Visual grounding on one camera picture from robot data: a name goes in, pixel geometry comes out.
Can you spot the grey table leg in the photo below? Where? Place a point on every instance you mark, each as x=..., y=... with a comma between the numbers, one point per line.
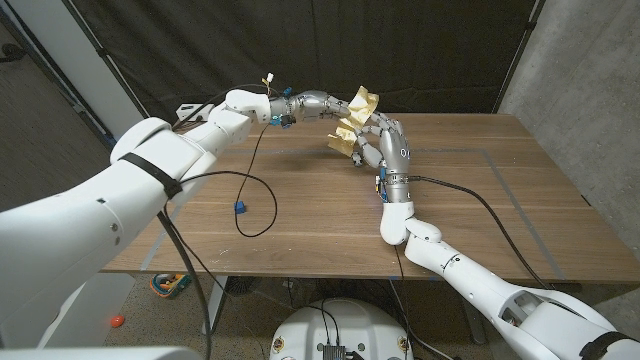
x=477, y=330
x=214, y=305

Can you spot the black backdrop stand pole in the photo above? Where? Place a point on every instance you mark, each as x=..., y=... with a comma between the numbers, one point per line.
x=521, y=50
x=102, y=50

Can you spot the gold foil envelope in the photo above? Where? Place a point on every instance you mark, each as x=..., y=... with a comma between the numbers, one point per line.
x=359, y=106

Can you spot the black backdrop curtain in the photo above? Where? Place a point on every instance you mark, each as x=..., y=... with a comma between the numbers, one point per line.
x=400, y=50

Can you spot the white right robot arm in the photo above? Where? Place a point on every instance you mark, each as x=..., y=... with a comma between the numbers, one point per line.
x=475, y=280

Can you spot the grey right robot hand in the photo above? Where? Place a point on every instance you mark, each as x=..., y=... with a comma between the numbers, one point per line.
x=397, y=150

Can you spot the white power strip box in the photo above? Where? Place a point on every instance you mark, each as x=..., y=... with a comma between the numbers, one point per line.
x=187, y=110

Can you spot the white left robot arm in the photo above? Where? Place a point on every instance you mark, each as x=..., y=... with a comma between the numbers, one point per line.
x=100, y=215

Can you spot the teal and orange toy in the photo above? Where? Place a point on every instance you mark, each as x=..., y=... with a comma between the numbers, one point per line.
x=172, y=285

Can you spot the small blue block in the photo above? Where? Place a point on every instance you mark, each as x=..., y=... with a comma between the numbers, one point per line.
x=240, y=207

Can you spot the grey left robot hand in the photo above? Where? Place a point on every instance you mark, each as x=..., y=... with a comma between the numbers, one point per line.
x=310, y=105

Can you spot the grey finned torso module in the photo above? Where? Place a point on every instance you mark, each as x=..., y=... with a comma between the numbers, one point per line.
x=334, y=352

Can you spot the small orange ball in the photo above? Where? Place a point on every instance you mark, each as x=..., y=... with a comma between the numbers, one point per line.
x=117, y=321

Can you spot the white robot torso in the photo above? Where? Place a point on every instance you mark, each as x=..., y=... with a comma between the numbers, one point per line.
x=350, y=325

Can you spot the small black fan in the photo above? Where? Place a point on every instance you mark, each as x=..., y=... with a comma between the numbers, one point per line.
x=242, y=285

